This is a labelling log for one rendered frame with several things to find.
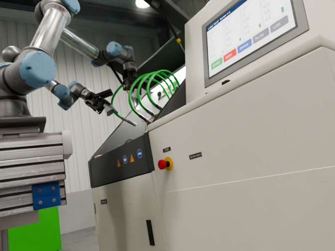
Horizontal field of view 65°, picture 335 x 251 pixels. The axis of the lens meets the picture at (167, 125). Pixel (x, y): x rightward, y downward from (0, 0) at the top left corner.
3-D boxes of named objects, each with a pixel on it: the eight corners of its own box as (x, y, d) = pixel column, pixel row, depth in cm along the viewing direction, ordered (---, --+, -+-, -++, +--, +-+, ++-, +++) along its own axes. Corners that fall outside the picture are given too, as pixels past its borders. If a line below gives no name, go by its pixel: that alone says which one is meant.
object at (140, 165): (92, 187, 156) (89, 160, 159) (99, 186, 158) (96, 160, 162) (149, 172, 108) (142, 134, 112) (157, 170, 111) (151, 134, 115)
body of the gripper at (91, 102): (100, 115, 162) (86, 105, 165) (109, 105, 165) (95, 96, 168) (97, 109, 155) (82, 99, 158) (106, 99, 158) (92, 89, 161)
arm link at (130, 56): (116, 48, 158) (125, 53, 166) (119, 64, 156) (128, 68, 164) (127, 42, 155) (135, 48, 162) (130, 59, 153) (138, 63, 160)
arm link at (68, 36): (21, 25, 120) (98, 73, 160) (37, 15, 115) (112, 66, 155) (24, 6, 124) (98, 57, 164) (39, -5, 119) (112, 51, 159)
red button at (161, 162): (157, 173, 97) (154, 159, 98) (165, 171, 100) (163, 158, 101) (165, 171, 93) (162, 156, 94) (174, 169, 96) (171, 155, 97)
